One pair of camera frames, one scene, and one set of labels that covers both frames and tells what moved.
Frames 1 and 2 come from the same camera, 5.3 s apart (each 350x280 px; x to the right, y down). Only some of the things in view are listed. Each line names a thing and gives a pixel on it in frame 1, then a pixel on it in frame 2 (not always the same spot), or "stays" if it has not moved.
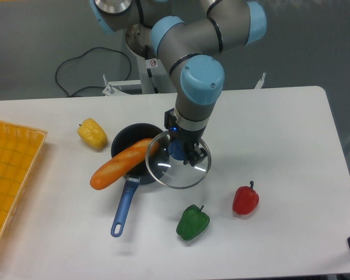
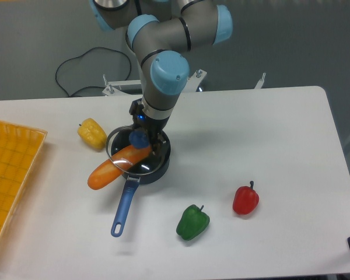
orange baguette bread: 135,156 stays
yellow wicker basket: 14,151 stays
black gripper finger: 196,156 to 158,143
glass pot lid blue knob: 164,160 to 129,152
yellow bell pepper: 93,134 stays
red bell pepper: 245,199 stays
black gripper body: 189,138 to 152,126
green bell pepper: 192,223 stays
